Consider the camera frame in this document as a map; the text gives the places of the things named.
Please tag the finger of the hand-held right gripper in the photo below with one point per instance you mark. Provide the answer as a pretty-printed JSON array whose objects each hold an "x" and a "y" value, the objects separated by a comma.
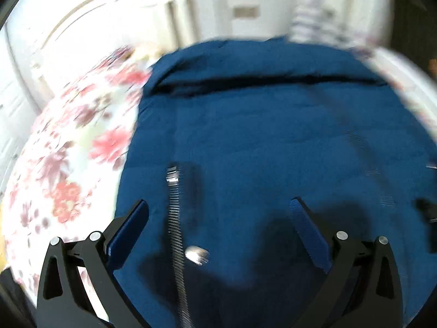
[{"x": 427, "y": 209}]

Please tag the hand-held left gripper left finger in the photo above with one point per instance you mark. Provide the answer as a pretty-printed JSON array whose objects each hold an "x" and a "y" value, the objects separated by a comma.
[{"x": 129, "y": 233}]

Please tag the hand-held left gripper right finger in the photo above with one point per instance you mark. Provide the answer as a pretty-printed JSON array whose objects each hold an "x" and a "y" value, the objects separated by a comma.
[{"x": 308, "y": 229}]

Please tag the dark blue quilted jacket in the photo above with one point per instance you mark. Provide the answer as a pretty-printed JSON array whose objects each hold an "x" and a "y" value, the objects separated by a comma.
[{"x": 256, "y": 143}]

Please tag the floral checked bedsheet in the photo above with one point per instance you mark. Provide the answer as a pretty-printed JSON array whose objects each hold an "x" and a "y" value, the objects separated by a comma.
[{"x": 68, "y": 160}]

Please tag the dark cloth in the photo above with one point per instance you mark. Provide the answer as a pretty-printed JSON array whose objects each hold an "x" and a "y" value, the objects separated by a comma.
[{"x": 13, "y": 304}]

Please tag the white window ledge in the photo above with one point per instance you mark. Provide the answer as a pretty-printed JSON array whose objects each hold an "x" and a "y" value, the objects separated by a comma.
[{"x": 409, "y": 71}]

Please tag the white wardrobe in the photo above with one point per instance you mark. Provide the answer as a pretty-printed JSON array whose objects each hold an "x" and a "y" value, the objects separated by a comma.
[{"x": 10, "y": 109}]

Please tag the white wooden bed headboard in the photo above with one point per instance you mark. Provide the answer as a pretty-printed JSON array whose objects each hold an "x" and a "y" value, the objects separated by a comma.
[{"x": 102, "y": 27}]

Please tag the sailboat print curtain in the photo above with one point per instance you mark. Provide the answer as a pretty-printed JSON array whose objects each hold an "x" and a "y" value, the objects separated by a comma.
[{"x": 327, "y": 10}]

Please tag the beige wall socket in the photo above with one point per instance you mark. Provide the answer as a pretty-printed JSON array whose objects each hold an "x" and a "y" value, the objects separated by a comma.
[{"x": 248, "y": 11}]

